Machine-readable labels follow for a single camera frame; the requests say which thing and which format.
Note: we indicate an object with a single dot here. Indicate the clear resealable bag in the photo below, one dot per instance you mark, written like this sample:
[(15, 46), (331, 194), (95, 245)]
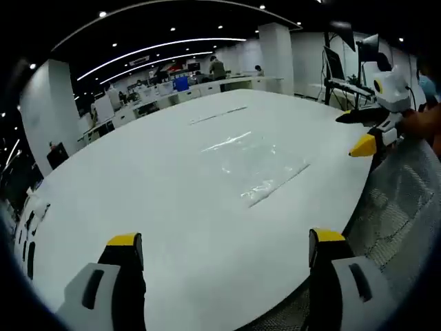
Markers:
[(248, 165)]

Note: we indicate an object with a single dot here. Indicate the black stand with tray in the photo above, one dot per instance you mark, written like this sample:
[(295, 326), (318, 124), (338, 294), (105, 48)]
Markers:
[(348, 88)]

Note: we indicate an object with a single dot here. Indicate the black box-shaped object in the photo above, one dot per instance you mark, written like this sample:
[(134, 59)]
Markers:
[(58, 157)]

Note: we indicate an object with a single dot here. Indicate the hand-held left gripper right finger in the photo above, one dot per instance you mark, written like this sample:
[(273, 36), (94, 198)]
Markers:
[(344, 296)]

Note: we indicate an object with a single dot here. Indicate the grey lamp head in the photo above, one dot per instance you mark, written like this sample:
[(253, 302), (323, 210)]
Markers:
[(369, 46)]

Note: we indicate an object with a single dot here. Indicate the black monitor on stand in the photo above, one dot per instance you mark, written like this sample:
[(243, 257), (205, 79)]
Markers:
[(335, 63)]

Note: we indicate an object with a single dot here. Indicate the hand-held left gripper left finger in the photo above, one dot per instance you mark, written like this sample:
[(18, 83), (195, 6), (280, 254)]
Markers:
[(103, 296)]

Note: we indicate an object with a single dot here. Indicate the person's masked head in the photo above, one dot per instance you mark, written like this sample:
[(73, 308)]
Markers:
[(427, 86)]

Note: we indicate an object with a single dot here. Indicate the white crumpled plastic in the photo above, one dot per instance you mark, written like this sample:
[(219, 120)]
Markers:
[(42, 208)]

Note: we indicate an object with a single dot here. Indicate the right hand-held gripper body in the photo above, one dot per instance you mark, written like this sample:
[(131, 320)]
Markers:
[(392, 89)]

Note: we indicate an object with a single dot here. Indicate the grey mesh office chair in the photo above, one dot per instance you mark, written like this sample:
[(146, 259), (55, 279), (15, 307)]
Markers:
[(396, 207)]

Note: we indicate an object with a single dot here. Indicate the blue box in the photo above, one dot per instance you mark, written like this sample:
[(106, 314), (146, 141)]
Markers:
[(181, 83)]

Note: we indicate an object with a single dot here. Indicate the black light panel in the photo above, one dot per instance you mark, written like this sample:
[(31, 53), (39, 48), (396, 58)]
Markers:
[(342, 34)]

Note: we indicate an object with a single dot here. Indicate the white counter row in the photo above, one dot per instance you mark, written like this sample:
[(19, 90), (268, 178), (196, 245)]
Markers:
[(193, 93)]

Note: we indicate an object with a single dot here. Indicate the dark flat tools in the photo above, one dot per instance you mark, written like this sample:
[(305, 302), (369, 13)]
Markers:
[(31, 255)]

